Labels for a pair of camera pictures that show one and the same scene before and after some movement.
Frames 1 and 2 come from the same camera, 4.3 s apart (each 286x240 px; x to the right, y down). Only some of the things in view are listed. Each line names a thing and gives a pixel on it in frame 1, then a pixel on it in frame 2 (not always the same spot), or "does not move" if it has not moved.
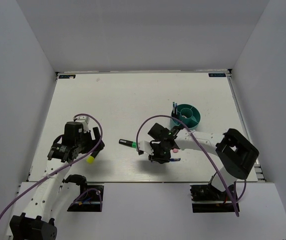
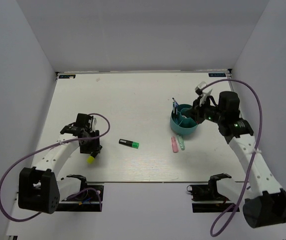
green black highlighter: [128, 143] does not move
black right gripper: [156, 157] -> [195, 113]
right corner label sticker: [217, 75] does not move
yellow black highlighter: [91, 159] does not move
